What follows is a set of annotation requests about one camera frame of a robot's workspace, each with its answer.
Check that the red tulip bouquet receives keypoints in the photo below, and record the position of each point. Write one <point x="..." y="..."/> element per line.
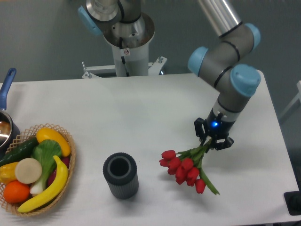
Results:
<point x="187" y="168"/>

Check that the black device at edge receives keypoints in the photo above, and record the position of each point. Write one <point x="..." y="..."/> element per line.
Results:
<point x="293" y="202"/>

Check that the orange fruit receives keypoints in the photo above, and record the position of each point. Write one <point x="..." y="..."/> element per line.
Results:
<point x="16" y="192"/>

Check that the white frame at right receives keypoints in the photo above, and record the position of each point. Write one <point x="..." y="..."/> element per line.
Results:
<point x="292" y="106"/>

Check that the red vegetable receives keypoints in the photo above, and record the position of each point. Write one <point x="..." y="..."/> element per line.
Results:
<point x="66" y="161"/>

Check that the yellow bell pepper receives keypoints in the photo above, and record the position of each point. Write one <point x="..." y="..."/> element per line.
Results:
<point x="7" y="173"/>

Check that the beige round slice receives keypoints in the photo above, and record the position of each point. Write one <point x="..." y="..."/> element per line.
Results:
<point x="28" y="171"/>

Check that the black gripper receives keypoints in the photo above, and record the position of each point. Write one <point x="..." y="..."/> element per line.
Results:
<point x="216" y="126"/>

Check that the blue handled saucepan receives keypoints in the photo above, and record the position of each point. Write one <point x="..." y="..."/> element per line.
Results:
<point x="8" y="129"/>

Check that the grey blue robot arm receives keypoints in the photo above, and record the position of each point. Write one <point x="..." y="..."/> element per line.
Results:
<point x="220" y="67"/>

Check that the woven wicker basket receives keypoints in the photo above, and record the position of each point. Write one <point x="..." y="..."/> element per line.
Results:
<point x="25" y="135"/>

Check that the yellow banana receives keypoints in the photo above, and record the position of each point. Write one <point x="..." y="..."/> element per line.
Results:
<point x="51" y="192"/>

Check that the green bok choy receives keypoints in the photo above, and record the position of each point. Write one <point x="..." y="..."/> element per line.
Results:
<point x="44" y="153"/>

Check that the dark grey ribbed vase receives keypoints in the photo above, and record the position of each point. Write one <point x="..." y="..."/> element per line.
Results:
<point x="120" y="173"/>

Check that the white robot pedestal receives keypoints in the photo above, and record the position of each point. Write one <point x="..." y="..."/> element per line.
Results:
<point x="130" y="47"/>

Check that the green cucumber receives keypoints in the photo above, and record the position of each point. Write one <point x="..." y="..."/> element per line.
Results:
<point x="22" y="151"/>

